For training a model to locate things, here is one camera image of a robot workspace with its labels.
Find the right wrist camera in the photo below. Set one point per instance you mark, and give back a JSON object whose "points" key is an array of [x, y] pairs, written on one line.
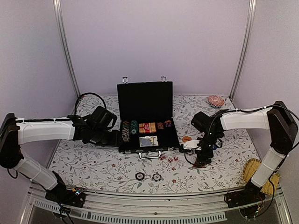
{"points": [[189, 145]]}

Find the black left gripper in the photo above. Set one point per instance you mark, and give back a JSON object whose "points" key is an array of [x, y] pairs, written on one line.
{"points": [[116, 140]]}

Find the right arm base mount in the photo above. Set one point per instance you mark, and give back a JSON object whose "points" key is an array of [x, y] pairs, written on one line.
{"points": [[245, 198]]}

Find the blue-backed playing card deck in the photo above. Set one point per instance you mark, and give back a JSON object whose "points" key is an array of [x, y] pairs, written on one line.
{"points": [[148, 141]]}

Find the black red triangular button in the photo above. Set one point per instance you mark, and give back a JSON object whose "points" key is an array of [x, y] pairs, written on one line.
{"points": [[199, 166]]}

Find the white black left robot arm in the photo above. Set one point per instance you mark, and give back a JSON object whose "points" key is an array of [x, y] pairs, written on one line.
{"points": [[96, 128]]}

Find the aluminium frame post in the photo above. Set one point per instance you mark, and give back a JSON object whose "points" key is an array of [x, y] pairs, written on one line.
{"points": [[244, 48], [65, 47]]}

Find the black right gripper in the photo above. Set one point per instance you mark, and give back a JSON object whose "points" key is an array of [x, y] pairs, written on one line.
{"points": [[201, 157]]}

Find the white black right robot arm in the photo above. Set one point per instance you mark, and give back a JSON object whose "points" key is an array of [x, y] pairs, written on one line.
{"points": [[277, 118]]}

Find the multicolour poker chip stack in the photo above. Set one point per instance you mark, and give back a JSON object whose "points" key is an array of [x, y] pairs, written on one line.
{"points": [[125, 131]]}

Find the orange round blind button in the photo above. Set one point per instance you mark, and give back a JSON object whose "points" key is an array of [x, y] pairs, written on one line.
{"points": [[186, 139]]}

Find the green poker chip stack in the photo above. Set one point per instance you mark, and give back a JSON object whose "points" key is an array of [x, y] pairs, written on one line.
{"points": [[133, 127]]}

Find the purple chip stack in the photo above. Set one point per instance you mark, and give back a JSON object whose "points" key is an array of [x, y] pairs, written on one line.
{"points": [[168, 123]]}

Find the front aluminium rail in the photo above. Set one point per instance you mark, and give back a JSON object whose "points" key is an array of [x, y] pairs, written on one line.
{"points": [[123, 208]]}

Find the red black chip stack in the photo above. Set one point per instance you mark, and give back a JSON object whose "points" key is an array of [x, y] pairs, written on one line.
{"points": [[160, 125]]}

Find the left aluminium frame post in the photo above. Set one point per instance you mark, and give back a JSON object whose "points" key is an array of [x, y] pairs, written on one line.
{"points": [[65, 47]]}

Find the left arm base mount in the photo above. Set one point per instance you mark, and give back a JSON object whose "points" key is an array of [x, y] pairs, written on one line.
{"points": [[66, 197]]}

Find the floral patterned table mat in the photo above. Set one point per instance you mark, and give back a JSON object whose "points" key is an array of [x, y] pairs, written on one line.
{"points": [[106, 169]]}

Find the right aluminium frame post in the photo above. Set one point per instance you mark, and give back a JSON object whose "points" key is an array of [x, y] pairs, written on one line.
{"points": [[244, 48]]}

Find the black poker set case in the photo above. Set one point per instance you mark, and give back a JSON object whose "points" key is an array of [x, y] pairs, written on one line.
{"points": [[148, 102]]}

